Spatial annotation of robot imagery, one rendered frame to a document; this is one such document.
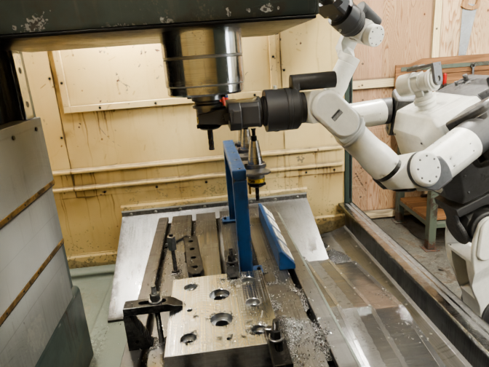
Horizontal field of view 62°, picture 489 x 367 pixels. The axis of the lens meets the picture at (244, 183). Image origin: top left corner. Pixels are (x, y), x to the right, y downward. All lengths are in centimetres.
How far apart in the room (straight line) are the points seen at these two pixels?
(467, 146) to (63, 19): 87
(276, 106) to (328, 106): 10
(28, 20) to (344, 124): 59
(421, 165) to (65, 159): 152
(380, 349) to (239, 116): 76
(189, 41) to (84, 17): 18
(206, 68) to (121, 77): 113
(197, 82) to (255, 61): 111
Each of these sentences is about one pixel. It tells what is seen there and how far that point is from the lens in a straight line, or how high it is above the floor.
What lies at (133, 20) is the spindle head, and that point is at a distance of 74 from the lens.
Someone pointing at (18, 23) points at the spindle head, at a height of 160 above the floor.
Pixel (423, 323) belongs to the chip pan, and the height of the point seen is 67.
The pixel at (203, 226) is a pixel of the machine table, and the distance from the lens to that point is 163.
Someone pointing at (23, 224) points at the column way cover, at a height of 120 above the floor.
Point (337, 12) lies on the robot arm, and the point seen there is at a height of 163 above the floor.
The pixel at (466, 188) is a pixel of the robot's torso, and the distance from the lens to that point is 136.
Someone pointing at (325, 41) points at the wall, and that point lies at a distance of 194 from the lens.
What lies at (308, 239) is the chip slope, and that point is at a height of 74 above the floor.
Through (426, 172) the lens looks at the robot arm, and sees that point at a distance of 95.
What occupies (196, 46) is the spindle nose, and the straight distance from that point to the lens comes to 78.
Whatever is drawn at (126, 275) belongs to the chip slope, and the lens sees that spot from 178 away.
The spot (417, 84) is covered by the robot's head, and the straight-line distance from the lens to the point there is 131.
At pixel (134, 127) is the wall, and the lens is 190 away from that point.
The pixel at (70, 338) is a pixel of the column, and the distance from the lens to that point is 135.
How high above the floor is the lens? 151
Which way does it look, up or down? 17 degrees down
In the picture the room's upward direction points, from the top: 4 degrees counter-clockwise
